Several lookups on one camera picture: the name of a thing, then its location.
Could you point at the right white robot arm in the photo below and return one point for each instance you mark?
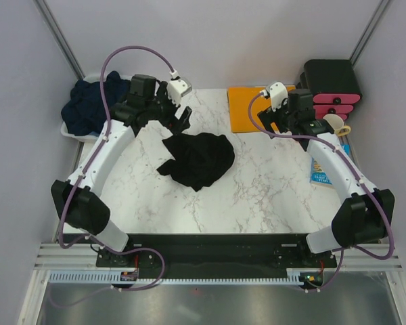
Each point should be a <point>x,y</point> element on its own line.
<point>363,219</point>

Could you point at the white slotted cable duct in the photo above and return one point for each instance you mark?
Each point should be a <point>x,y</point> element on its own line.
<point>129,276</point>

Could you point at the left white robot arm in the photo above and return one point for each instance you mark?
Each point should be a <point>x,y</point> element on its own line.
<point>77,199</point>

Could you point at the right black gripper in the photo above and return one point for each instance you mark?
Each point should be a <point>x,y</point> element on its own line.
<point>267,116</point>

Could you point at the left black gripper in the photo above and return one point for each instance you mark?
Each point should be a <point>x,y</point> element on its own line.
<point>170,122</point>

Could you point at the yellow mug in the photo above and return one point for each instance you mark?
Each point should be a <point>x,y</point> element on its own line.
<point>337,124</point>

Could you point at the black t shirt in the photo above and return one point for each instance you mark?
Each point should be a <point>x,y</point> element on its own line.
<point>198,160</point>

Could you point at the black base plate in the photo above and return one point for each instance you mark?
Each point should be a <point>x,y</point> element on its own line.
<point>218,254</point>

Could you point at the orange folder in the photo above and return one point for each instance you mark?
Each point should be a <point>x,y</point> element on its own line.
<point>239,99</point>

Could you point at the navy blue t shirt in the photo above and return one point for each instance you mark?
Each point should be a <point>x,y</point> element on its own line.
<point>84,114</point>

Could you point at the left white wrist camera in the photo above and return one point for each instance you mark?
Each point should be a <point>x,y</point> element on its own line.
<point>177,89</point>

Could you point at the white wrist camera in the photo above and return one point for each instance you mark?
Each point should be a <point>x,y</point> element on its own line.
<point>277,93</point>
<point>177,89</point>

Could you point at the aluminium frame rail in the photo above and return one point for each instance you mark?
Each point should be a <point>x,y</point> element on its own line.
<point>81,256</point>

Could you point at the black pink drawer unit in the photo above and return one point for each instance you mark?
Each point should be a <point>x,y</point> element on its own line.
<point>333,84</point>

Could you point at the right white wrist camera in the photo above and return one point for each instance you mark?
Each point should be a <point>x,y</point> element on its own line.
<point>277,93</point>

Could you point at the blue children's book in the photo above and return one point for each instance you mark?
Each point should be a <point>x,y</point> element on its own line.
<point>319,172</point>

